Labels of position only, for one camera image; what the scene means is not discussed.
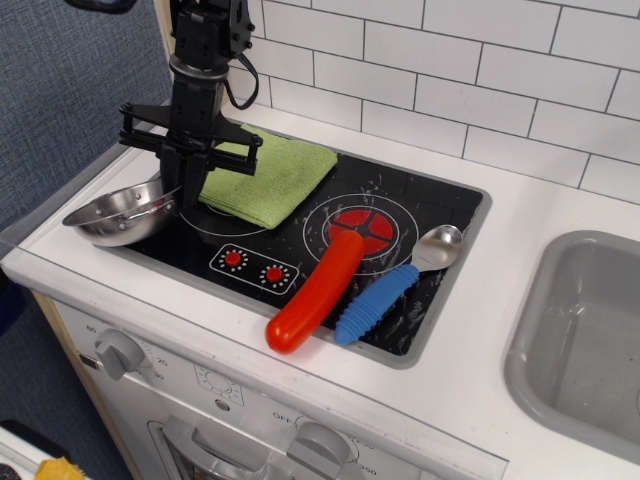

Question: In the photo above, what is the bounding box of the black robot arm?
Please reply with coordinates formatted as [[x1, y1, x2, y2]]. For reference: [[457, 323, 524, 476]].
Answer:
[[120, 1, 263, 210]]

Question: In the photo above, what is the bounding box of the wooden side panel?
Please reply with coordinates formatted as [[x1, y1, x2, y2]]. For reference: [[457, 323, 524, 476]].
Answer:
[[152, 0, 175, 105]]

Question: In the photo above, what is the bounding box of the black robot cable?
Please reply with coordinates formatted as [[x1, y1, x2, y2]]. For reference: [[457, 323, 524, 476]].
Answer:
[[221, 49, 260, 111]]

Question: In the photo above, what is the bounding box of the red toy sausage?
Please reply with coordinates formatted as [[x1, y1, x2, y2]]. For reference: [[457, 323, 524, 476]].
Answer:
[[265, 231, 365, 354]]

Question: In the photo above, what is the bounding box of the yellow object at corner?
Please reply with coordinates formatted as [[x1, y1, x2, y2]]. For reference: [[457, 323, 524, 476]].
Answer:
[[34, 457, 87, 480]]

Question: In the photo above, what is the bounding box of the green folded cloth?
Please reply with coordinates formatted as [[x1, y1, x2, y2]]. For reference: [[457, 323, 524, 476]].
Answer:
[[199, 124, 338, 229]]

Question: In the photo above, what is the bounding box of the black toy stove top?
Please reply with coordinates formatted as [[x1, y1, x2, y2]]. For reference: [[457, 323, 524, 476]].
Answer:
[[116, 154, 491, 341]]

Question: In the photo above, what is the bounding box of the blue-handled metal spoon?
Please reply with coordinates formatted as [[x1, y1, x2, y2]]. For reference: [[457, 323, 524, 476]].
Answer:
[[334, 225, 463, 345]]

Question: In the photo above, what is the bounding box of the grey oven door handle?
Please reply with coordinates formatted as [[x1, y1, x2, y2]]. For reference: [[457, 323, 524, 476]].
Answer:
[[161, 417, 281, 479]]

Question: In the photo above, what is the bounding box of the grey left oven knob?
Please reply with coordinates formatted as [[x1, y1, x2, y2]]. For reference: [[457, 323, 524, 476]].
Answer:
[[95, 329, 145, 380]]

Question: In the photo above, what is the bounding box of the stainless steel colander bowl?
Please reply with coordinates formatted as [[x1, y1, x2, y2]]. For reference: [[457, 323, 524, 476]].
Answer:
[[62, 179, 181, 247]]

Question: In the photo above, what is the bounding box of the grey sink basin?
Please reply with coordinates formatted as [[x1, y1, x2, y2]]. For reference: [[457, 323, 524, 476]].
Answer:
[[505, 231, 639, 463]]

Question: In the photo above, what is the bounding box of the grey right oven knob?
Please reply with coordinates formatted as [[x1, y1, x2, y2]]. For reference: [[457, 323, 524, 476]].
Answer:
[[286, 422, 351, 479]]

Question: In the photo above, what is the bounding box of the grey oven knob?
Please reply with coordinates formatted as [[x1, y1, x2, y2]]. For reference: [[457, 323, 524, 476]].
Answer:
[[95, 329, 145, 380], [286, 422, 351, 479]]

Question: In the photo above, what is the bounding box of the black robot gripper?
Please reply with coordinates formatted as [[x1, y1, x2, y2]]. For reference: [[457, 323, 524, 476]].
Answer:
[[120, 75, 263, 210]]

